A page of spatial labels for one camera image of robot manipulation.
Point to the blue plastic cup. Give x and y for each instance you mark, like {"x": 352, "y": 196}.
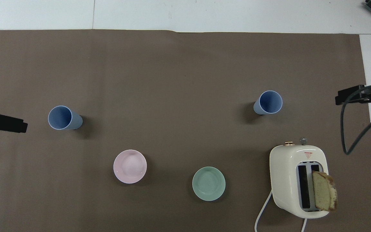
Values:
{"x": 270, "y": 102}
{"x": 63, "y": 118}

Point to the slice of bread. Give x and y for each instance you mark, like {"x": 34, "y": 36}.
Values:
{"x": 324, "y": 191}

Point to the cream white toaster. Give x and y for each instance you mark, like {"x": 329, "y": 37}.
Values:
{"x": 283, "y": 177}

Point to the green plate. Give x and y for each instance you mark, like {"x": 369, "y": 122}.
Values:
{"x": 208, "y": 184}

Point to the pink bowl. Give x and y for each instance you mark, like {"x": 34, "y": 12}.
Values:
{"x": 129, "y": 166}

